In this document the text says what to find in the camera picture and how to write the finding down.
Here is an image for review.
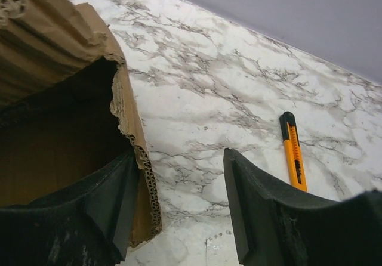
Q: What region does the orange black utility knife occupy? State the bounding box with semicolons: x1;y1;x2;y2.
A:
279;111;307;192

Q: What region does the brown cardboard express box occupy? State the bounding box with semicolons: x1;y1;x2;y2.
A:
1;0;162;247

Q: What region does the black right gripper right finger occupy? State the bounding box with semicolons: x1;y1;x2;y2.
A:
223;149;381;265

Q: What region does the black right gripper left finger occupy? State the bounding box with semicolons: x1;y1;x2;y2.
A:
1;150;140;265

